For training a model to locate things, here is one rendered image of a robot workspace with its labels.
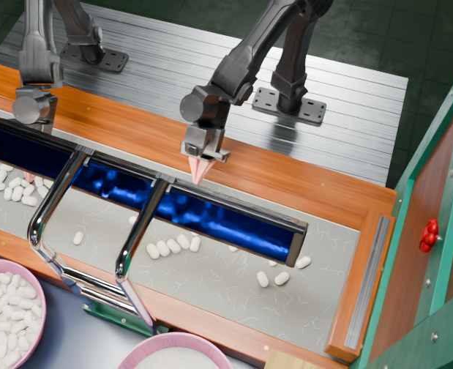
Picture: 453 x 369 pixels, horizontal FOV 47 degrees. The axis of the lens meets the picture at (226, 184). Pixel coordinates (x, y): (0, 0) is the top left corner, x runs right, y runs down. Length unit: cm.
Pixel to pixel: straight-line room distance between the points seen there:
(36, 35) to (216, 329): 72
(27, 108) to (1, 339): 48
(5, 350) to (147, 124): 61
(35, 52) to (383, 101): 91
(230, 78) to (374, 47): 157
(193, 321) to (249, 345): 13
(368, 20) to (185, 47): 130
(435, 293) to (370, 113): 92
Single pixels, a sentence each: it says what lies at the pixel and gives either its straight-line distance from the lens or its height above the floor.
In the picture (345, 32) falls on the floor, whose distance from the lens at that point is 264.
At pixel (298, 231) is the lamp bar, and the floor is 111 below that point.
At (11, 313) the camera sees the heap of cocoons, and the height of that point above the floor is 74.
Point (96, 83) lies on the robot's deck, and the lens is 158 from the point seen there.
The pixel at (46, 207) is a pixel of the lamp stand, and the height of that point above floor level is 112.
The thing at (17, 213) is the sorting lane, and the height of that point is 74.
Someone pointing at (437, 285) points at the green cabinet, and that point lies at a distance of 64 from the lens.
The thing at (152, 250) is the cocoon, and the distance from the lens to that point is 118.
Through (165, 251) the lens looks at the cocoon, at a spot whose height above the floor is 76.
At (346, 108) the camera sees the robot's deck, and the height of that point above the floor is 67.
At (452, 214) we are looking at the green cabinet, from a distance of 69.
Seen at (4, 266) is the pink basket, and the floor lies 75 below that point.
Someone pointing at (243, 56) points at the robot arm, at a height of 103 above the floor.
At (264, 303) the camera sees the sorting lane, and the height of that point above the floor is 74.
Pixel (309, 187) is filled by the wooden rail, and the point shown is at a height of 76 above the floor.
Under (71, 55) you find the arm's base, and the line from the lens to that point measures 166.
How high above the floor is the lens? 185
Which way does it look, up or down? 62 degrees down
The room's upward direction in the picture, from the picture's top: 3 degrees counter-clockwise
